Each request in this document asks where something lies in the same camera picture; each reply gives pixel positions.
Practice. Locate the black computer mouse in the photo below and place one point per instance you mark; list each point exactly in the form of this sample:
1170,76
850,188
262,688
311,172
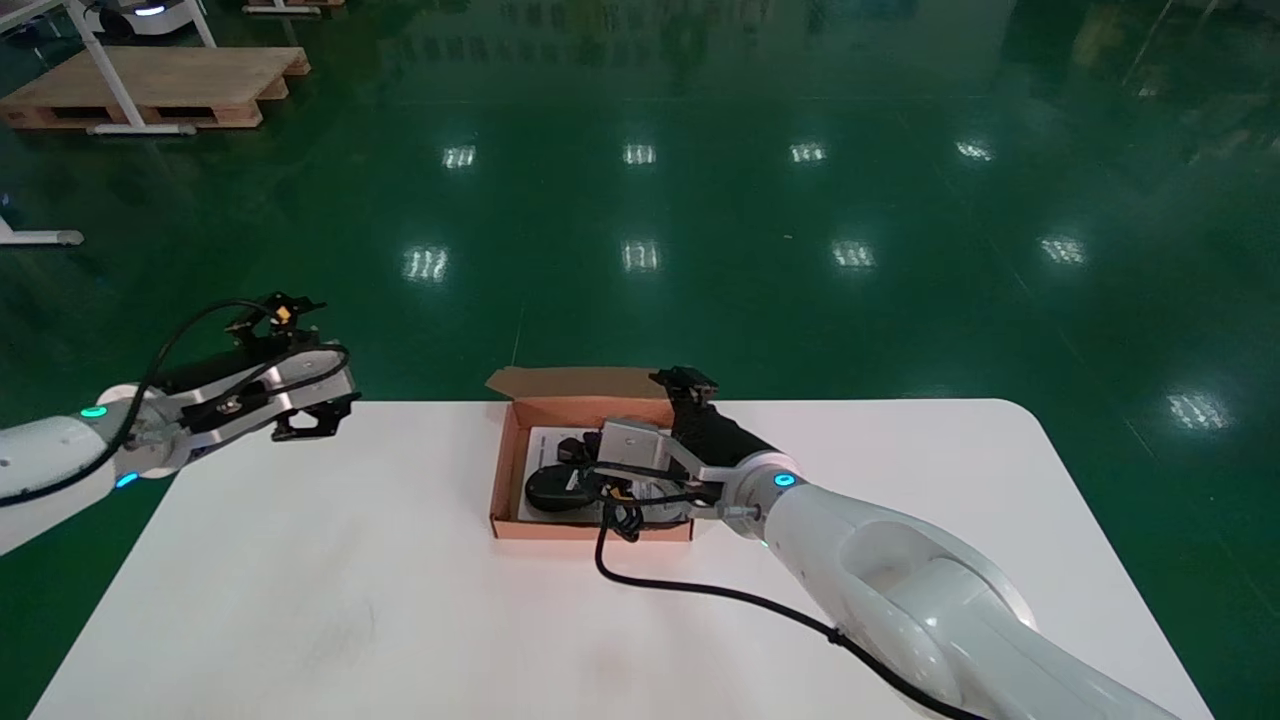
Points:
555,492

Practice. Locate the large wooden pallet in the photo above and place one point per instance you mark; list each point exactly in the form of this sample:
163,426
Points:
170,80

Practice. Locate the white metal table frame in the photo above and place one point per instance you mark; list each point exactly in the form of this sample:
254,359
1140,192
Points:
108,65

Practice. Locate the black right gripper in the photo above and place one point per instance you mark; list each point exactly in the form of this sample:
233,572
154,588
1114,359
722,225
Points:
725,435

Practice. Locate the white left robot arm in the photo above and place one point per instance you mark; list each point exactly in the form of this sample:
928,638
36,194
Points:
40,455

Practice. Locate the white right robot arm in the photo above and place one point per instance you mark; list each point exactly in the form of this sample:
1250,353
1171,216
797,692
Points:
900,570

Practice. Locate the open brown cardboard box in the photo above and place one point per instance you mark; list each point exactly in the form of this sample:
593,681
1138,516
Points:
560,383

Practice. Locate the small wooden pallet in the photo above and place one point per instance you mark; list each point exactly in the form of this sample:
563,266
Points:
295,4

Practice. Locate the white printed instruction sheet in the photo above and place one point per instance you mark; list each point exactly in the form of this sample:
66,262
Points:
535,450

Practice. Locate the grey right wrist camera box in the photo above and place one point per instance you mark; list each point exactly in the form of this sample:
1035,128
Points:
640,445

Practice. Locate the white metal table foot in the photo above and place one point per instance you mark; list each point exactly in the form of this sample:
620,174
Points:
40,238

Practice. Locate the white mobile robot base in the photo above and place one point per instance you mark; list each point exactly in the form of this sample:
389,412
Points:
150,15

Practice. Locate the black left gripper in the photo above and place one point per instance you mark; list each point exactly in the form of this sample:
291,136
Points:
235,365

